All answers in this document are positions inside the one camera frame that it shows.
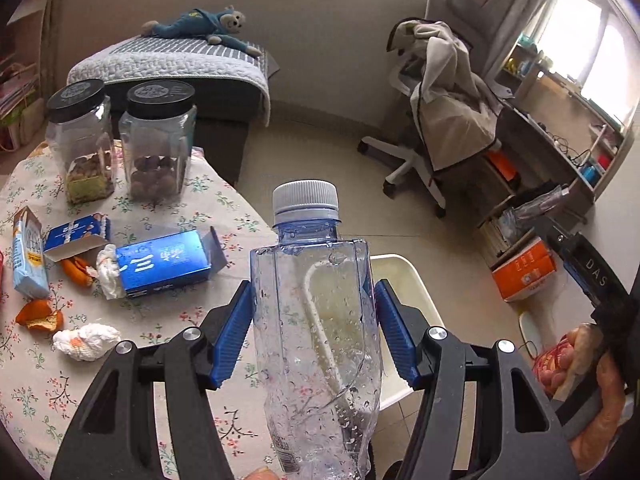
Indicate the large blue box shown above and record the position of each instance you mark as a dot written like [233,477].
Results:
[160,265]

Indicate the person's right hand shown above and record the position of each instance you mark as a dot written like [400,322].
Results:
[612,410]

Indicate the crumpled white tissue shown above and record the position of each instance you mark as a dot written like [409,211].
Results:
[85,341]
[109,272]

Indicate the long orange peel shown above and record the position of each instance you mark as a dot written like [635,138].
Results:
[40,316]

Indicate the small orange peel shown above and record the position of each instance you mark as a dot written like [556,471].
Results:
[77,269]

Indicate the clear plastic water bottle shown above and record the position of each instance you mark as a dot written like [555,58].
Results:
[310,310]

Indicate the plastic jar with green label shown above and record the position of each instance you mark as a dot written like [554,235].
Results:
[82,130]

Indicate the beige curtain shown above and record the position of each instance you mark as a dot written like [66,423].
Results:
[505,10]

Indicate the floral tablecloth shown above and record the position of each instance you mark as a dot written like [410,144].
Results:
[150,320]

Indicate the white office chair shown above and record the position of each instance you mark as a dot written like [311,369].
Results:
[407,160]

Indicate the white plastic stool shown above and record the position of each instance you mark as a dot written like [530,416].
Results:
[400,270]

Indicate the plastic jar of brown nuts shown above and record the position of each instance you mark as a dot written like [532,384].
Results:
[155,135]

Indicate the red mesh bag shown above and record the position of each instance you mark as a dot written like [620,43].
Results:
[550,367]

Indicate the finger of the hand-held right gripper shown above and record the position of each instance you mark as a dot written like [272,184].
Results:
[556,242]

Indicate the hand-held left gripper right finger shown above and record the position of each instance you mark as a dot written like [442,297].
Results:
[396,332]

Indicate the light blue milk carton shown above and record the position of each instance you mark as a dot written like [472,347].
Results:
[29,255]

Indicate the orange cardboard box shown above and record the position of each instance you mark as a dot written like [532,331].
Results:
[525,270]

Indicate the small blue box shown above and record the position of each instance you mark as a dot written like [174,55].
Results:
[75,232]

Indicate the wooden desk shelf unit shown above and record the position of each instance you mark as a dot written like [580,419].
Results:
[545,140]

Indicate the beige jacket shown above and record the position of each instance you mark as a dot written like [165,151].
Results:
[450,105]

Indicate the blue plush monkey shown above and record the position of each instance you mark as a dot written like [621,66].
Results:
[192,22]

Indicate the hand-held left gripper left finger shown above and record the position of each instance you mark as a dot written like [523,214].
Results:
[234,332]

